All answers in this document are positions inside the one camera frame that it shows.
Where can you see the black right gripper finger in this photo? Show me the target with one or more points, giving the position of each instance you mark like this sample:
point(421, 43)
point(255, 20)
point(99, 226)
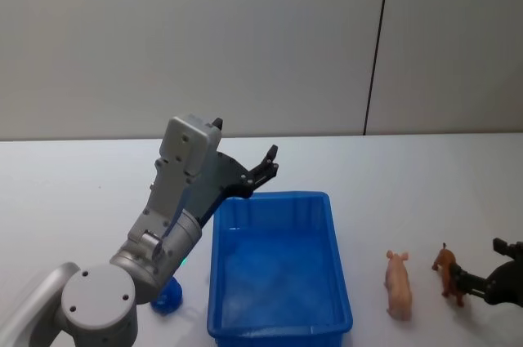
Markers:
point(470, 281)
point(508, 249)

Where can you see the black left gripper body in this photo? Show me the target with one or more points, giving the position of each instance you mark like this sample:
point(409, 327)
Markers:
point(229, 177)

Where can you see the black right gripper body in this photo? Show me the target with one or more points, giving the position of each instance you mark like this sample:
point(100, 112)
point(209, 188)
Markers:
point(506, 283)

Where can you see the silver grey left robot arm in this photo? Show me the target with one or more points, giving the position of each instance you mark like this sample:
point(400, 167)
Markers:
point(98, 298)

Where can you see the brown toy animal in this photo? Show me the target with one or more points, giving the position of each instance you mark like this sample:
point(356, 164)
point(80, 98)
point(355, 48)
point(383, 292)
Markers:
point(444, 261)

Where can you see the pink toy pig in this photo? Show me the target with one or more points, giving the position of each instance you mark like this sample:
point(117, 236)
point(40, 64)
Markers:
point(398, 286)

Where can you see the blue plastic bin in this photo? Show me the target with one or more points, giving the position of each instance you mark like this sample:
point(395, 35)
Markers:
point(278, 273)

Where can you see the small blue toy figure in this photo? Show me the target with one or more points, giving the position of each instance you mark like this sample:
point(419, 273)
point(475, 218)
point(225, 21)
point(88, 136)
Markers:
point(167, 300)

